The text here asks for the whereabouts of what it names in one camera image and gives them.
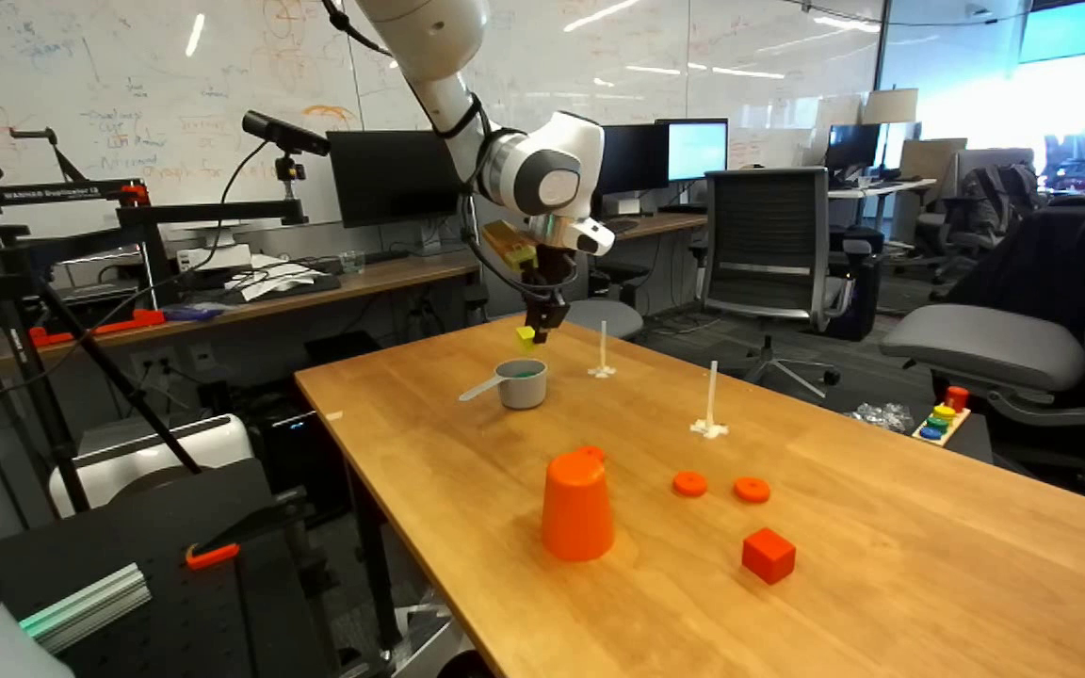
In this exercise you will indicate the plain grey chair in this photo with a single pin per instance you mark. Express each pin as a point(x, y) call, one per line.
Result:
point(610, 316)

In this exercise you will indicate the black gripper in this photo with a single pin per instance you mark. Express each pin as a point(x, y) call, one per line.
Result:
point(547, 281)

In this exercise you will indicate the red cube block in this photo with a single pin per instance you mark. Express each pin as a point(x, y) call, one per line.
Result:
point(768, 556)

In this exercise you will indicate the black camera on stand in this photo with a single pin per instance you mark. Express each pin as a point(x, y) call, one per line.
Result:
point(280, 129)

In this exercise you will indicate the white paper pile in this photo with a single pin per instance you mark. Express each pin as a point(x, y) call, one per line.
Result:
point(270, 281)

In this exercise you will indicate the long wooden desk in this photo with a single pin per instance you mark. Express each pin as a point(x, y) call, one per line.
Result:
point(356, 281)

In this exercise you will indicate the white equipment box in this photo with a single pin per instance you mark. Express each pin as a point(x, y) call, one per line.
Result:
point(153, 457)

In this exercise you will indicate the green block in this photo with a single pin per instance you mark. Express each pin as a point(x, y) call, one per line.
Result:
point(522, 369)

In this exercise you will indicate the orange plastic cup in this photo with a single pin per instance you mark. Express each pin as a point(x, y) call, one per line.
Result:
point(578, 508)

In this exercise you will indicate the yellow-green wrist camera module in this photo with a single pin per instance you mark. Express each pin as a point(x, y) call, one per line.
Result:
point(507, 247)

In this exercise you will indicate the orange disc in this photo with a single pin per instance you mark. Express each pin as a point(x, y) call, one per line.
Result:
point(752, 490)
point(690, 484)

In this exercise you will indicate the wide black monitor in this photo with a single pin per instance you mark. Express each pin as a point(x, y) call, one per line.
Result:
point(395, 174)

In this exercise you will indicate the black mesh office chair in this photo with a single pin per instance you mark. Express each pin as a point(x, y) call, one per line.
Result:
point(762, 239)

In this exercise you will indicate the black equipment cart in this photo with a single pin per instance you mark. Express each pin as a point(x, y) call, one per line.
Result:
point(91, 541)

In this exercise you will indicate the lit blue monitor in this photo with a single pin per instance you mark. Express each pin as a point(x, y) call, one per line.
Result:
point(696, 149)

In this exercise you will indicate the silver green tube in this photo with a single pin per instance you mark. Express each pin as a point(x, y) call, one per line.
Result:
point(91, 602)

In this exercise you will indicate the grey padded office chair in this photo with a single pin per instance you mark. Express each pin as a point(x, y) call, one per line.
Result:
point(979, 342)

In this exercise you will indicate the orange clamp bar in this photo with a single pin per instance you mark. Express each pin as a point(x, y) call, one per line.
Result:
point(128, 323)

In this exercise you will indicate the yellow block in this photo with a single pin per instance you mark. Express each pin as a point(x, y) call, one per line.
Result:
point(526, 336)

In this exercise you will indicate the white plastic post stand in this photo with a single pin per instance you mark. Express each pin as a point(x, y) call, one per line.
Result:
point(708, 428)
point(599, 369)

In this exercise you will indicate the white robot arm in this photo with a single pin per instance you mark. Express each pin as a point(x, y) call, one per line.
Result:
point(545, 183)

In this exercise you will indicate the black draped cloth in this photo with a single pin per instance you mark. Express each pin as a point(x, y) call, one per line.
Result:
point(1034, 258)

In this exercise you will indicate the grey measuring cup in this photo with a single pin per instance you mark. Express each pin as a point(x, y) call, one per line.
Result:
point(522, 389)

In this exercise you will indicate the black computer monitor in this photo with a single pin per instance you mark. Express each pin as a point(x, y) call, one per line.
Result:
point(851, 149)
point(635, 151)

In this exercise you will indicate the colourful wooden toy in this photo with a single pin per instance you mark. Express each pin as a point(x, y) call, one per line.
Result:
point(939, 420)

